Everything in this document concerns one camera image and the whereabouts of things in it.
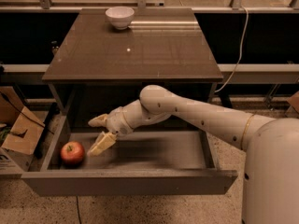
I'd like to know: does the red apple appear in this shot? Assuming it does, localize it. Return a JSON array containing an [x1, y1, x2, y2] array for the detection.
[[60, 141, 85, 165]]

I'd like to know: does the brown cardboard box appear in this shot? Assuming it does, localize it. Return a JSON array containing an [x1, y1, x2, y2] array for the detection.
[[0, 86, 45, 176]]

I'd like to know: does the metal window rail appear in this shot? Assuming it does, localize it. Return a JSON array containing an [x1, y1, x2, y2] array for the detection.
[[0, 0, 299, 15]]

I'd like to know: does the white ceramic bowl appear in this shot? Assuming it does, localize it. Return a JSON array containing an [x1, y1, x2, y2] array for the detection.
[[106, 7, 135, 30]]

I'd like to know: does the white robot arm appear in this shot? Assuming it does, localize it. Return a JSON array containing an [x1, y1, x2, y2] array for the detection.
[[88, 85, 299, 224]]

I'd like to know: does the open grey top drawer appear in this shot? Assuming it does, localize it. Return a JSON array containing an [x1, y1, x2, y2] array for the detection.
[[21, 111, 237, 196]]

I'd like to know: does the black cable on floor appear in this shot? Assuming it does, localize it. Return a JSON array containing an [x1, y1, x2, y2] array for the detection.
[[75, 196, 82, 224]]

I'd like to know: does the white cable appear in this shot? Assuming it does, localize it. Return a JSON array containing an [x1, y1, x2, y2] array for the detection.
[[214, 7, 249, 94]]

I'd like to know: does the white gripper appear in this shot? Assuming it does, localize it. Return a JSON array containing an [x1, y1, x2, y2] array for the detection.
[[87, 107, 133, 157]]

